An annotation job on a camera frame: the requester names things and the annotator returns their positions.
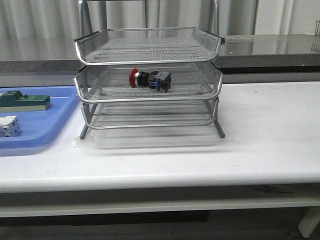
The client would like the red emergency stop button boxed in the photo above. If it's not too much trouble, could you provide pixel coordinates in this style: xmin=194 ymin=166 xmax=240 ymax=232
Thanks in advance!
xmin=129 ymin=68 xmax=171 ymax=93

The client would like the silver mesh tray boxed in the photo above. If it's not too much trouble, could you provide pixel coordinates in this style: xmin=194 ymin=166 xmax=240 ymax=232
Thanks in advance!
xmin=74 ymin=27 xmax=225 ymax=66
xmin=81 ymin=99 xmax=219 ymax=130
xmin=74 ymin=62 xmax=223 ymax=104

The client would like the blue plastic tray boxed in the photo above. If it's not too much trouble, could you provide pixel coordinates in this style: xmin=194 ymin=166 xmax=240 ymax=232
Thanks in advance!
xmin=0 ymin=86 xmax=80 ymax=156

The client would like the grey stone counter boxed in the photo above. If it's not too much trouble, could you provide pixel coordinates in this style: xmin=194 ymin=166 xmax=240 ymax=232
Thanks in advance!
xmin=0 ymin=34 xmax=320 ymax=74

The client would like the green terminal block module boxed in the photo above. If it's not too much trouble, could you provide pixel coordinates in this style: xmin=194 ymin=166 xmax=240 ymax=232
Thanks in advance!
xmin=0 ymin=90 xmax=51 ymax=113

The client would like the white electrical connector block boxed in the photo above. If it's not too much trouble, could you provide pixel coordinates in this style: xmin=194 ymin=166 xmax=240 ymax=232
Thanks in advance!
xmin=0 ymin=115 xmax=21 ymax=138

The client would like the grey metal rack frame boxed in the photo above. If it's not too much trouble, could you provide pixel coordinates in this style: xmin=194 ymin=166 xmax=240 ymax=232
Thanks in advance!
xmin=77 ymin=0 xmax=226 ymax=140

